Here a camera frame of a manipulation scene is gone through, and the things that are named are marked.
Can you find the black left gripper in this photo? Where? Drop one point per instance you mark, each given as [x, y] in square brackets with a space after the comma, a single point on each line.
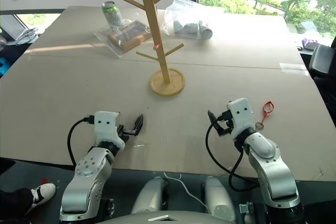
[123, 132]

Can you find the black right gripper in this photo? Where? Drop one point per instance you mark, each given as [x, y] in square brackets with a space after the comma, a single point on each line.
[225, 124]

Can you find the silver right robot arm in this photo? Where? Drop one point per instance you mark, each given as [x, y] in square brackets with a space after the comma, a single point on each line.
[273, 166]

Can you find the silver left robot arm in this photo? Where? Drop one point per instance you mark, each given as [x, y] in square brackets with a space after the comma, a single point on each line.
[89, 171]

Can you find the red scissors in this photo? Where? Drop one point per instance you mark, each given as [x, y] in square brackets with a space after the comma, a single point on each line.
[259, 125]

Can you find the silver left robot leg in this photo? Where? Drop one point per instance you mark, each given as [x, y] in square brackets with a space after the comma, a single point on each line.
[151, 195]

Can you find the silver robot leg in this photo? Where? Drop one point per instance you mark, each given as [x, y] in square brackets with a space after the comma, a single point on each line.
[151, 195]
[219, 197]

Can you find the silver right robot leg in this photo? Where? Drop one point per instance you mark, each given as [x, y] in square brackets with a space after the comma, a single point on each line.
[219, 197]

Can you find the wooden tree-shaped hanger stand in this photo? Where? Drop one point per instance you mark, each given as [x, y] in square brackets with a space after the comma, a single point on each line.
[157, 48]

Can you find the silver robot torso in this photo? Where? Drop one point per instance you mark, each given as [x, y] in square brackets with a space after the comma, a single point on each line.
[136, 218]

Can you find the clear tape strip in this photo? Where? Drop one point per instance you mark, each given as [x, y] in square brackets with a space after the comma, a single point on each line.
[292, 66]

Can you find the grey items in bag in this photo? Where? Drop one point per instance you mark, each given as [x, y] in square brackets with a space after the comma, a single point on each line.
[191, 28]

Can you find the green drink can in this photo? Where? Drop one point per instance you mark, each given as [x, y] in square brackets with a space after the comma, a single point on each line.
[113, 15]

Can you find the white and black shoe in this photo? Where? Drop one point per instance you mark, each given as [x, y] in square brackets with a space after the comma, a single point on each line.
[43, 191]

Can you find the clear plastic bag, grey items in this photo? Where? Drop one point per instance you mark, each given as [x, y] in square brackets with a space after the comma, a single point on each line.
[181, 9]

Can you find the purple item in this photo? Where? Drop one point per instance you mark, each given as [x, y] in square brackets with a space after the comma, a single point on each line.
[307, 41]

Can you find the black office chair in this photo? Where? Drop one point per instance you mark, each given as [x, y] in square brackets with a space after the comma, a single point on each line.
[324, 61]

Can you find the blue item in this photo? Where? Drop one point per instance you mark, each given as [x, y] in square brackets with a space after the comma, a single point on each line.
[4, 66]

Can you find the black trouser leg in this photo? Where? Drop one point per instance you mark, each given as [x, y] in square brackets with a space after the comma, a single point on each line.
[13, 205]

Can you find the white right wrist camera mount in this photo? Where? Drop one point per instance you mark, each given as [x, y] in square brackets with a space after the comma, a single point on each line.
[241, 119]

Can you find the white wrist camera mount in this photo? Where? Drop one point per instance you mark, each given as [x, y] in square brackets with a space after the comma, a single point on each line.
[105, 127]
[241, 119]

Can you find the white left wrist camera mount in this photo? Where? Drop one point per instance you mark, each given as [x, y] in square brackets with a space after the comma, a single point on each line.
[105, 127]

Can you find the clear plastic bag with frame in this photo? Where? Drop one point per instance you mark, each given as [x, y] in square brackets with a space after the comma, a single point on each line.
[110, 45]

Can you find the wooden frame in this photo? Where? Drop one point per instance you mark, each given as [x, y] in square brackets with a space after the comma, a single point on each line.
[128, 37]

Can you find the silver metal bracket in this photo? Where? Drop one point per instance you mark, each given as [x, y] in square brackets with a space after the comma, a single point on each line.
[245, 211]

